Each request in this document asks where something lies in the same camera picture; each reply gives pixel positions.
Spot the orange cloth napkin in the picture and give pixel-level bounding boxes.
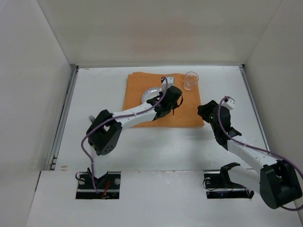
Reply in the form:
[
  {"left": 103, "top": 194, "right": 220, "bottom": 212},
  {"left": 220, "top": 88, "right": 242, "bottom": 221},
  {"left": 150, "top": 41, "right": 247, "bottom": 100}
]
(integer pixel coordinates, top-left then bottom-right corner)
[{"left": 123, "top": 72, "right": 204, "bottom": 128}]

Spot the clear plastic plate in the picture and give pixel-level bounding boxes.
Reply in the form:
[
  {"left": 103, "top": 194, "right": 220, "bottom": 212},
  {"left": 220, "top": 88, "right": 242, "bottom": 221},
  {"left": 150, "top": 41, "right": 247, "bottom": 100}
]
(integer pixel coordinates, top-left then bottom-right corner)
[{"left": 141, "top": 87, "right": 162, "bottom": 104}]

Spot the clear plastic cup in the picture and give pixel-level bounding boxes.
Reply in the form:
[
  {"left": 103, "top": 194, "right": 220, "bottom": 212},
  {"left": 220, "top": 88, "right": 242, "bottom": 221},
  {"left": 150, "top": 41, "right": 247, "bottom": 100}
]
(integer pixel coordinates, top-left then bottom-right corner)
[{"left": 183, "top": 71, "right": 199, "bottom": 90}]

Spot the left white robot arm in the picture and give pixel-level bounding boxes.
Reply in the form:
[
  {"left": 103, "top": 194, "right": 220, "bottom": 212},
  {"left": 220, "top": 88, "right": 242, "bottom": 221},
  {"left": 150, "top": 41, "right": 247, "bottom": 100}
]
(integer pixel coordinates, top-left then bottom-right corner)
[{"left": 85, "top": 86, "right": 183, "bottom": 156}]

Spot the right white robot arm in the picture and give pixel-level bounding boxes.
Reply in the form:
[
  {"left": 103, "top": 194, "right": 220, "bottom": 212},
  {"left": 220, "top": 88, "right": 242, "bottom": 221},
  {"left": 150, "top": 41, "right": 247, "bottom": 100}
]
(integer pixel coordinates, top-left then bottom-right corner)
[{"left": 197, "top": 96, "right": 303, "bottom": 209}]

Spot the black plastic fork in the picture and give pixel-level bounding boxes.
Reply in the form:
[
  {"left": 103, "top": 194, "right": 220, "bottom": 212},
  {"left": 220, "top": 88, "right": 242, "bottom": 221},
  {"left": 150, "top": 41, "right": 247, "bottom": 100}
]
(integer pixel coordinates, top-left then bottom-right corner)
[{"left": 89, "top": 115, "right": 95, "bottom": 123}]

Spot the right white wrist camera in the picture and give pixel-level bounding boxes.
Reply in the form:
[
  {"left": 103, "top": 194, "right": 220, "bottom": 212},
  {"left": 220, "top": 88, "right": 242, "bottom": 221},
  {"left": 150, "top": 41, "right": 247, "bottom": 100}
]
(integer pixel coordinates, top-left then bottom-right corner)
[{"left": 223, "top": 96, "right": 235, "bottom": 111}]

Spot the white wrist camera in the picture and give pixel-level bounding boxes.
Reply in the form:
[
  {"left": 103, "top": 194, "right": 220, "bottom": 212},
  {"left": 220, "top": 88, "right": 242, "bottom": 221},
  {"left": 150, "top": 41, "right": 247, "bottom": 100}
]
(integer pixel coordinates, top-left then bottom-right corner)
[
  {"left": 161, "top": 76, "right": 175, "bottom": 92},
  {"left": 223, "top": 96, "right": 235, "bottom": 111}
]

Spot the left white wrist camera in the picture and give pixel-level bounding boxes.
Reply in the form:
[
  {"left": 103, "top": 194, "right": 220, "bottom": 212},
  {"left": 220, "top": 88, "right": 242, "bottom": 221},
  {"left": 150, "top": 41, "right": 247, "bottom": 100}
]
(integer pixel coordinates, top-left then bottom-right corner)
[{"left": 161, "top": 76, "right": 175, "bottom": 92}]

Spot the right aluminium table rail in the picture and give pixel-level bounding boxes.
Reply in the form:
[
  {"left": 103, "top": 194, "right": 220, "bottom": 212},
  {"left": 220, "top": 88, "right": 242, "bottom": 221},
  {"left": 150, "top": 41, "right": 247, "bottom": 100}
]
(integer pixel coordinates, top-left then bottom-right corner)
[{"left": 239, "top": 64, "right": 270, "bottom": 152}]

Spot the aluminium table rail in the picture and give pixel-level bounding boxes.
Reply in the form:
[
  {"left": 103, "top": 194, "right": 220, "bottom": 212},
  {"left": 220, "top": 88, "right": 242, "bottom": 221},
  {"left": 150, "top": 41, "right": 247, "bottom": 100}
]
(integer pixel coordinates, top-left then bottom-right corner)
[
  {"left": 45, "top": 64, "right": 79, "bottom": 171},
  {"left": 239, "top": 64, "right": 270, "bottom": 152}
]

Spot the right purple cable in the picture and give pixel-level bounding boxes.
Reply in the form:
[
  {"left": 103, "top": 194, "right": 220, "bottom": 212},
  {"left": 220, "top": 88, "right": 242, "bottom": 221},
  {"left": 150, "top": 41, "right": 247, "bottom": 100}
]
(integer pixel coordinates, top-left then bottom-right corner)
[{"left": 217, "top": 96, "right": 303, "bottom": 211}]

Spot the purple cable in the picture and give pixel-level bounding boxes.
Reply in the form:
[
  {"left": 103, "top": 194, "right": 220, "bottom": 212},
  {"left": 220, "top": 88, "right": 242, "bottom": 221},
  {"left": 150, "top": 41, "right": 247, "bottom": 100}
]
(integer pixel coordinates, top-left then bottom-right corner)
[
  {"left": 81, "top": 76, "right": 169, "bottom": 194},
  {"left": 217, "top": 96, "right": 303, "bottom": 211}
]

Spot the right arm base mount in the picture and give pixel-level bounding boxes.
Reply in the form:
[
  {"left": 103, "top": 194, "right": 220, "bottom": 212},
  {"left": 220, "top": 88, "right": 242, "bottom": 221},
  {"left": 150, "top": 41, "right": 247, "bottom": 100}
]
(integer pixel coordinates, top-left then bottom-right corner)
[{"left": 203, "top": 171, "right": 255, "bottom": 199}]

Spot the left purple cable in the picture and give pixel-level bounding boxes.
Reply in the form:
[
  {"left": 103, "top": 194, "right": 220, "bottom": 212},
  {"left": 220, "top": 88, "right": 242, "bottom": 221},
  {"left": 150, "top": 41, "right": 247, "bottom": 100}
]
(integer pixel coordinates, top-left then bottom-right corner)
[{"left": 81, "top": 76, "right": 169, "bottom": 194}]

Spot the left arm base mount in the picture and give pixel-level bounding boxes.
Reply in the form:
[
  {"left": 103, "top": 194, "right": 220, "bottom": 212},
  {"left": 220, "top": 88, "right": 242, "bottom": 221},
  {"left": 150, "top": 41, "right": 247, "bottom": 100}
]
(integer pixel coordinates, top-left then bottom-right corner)
[{"left": 75, "top": 172, "right": 121, "bottom": 200}]

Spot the left aluminium table rail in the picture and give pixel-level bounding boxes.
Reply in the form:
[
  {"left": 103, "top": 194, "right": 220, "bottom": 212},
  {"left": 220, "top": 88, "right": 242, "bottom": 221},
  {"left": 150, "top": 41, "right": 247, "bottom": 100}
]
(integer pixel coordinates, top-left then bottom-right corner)
[{"left": 45, "top": 64, "right": 79, "bottom": 171}]

